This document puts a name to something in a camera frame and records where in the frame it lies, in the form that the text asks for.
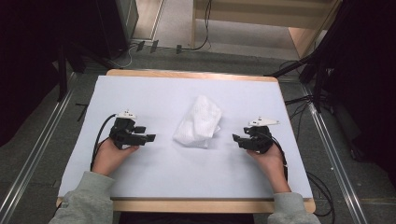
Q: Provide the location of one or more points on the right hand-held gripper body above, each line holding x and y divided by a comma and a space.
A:
260, 140

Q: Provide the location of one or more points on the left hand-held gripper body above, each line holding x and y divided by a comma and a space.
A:
123, 133

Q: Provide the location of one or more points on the white mesh laundry bag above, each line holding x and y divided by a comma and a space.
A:
199, 123

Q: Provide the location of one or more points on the person's right hand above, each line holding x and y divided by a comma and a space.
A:
269, 163

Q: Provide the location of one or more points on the person's left hand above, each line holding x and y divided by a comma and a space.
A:
109, 157

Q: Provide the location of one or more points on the white table mat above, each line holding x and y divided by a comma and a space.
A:
174, 174

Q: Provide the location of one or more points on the wooden table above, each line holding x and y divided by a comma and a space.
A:
193, 206

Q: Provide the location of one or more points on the black metal stand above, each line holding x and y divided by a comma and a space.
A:
317, 84
62, 71

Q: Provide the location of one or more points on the dark cabinet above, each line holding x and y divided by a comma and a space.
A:
115, 25

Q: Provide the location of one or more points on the dark curtain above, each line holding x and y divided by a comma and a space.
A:
367, 62
28, 62

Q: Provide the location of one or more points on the light wooden shelf unit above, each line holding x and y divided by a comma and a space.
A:
267, 12

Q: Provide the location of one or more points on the metal floor rail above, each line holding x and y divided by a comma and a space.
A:
334, 158
34, 158

